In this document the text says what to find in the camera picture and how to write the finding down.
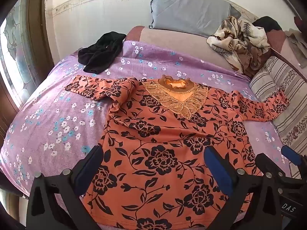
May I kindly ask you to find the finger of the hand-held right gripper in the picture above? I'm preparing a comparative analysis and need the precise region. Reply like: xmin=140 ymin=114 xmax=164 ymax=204
xmin=254 ymin=152 xmax=286 ymax=176
xmin=281 ymin=145 xmax=307 ymax=181

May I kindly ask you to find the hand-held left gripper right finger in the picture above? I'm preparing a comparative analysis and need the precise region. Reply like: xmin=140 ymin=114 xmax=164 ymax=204
xmin=203 ymin=146 xmax=281 ymax=230

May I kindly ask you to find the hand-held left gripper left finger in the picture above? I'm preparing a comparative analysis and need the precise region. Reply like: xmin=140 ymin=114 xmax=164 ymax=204
xmin=26 ymin=145 xmax=104 ymax=230

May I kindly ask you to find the orange black floral blouse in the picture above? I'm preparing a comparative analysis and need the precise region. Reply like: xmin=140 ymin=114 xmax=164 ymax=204
xmin=65 ymin=75 xmax=290 ymax=230

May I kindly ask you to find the purple floral bedsheet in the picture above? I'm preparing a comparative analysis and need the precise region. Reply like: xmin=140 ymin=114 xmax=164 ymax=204
xmin=0 ymin=40 xmax=292 ymax=230

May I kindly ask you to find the striped beige cushion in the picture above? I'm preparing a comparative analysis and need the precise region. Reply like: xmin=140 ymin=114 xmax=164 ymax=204
xmin=248 ymin=55 xmax=307 ymax=181

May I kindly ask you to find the khaki garment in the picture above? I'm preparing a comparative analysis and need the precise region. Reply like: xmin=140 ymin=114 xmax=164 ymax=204
xmin=284 ymin=28 xmax=307 ymax=69

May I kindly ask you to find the black garment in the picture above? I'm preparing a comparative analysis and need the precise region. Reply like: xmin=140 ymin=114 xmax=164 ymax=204
xmin=78 ymin=31 xmax=127 ymax=73

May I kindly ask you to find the beige floral crumpled cloth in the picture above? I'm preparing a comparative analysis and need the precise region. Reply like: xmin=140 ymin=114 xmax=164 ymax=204
xmin=207 ymin=16 xmax=271 ymax=77

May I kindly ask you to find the leaded glass window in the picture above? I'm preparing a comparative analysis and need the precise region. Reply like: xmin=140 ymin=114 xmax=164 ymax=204
xmin=0 ymin=0 xmax=36 ymax=109

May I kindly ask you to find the dark crumpled cloth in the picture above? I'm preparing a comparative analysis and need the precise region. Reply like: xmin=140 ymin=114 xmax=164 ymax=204
xmin=252 ymin=16 xmax=282 ymax=32

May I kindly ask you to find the grey blue pillow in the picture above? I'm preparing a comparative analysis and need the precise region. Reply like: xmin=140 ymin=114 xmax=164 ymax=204
xmin=149 ymin=0 xmax=242 ymax=38

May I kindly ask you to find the brown wooden window frame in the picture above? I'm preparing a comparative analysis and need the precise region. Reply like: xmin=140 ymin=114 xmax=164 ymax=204
xmin=26 ymin=0 xmax=56 ymax=73

